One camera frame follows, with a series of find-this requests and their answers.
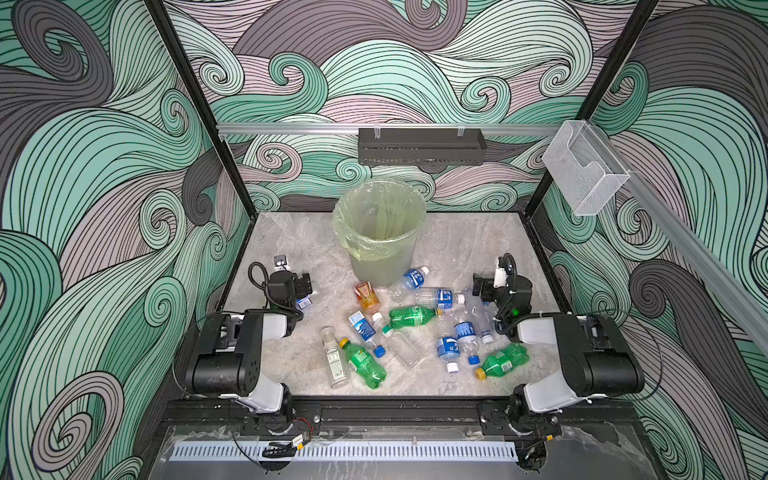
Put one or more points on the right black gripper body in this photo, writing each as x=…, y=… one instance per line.
x=483, y=287

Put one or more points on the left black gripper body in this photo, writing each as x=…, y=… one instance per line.
x=303, y=285

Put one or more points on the green soda bottle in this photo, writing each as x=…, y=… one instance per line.
x=364, y=364
x=501, y=362
x=411, y=316

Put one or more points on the blue label bottle front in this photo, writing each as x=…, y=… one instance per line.
x=448, y=351

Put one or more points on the blue label bottle white cap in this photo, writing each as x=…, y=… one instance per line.
x=439, y=298

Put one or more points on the clear bottle white label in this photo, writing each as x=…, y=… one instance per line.
x=336, y=363

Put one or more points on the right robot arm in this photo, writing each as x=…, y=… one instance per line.
x=595, y=360

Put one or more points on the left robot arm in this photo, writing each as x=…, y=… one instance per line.
x=227, y=360

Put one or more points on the blue label bottle near bin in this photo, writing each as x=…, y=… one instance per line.
x=412, y=280

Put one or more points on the grey bin with green liner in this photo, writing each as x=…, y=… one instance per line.
x=377, y=223

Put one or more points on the orange juice bottle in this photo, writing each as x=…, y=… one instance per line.
x=367, y=298

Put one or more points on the clear empty bottle white cap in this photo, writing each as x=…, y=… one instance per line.
x=397, y=342

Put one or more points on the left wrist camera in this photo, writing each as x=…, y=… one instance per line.
x=281, y=263

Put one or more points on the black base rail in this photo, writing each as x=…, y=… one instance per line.
x=334, y=415

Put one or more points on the clear plastic wall holder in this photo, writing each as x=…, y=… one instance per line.
x=585, y=166

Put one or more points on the black wall tray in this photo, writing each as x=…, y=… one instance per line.
x=438, y=147

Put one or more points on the aluminium rail back wall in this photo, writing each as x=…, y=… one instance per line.
x=305, y=128

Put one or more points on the aluminium rail wall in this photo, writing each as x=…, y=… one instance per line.
x=305, y=128
x=654, y=182

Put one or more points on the white slotted cable duct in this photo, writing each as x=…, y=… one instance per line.
x=388, y=450

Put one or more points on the aluminium rail right wall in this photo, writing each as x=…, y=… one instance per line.
x=654, y=182

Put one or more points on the black frame post left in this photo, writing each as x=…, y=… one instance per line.
x=174, y=47

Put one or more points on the black frame post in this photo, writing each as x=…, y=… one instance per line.
x=617, y=57
x=174, y=47

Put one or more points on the black frame post right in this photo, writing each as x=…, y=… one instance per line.
x=617, y=57

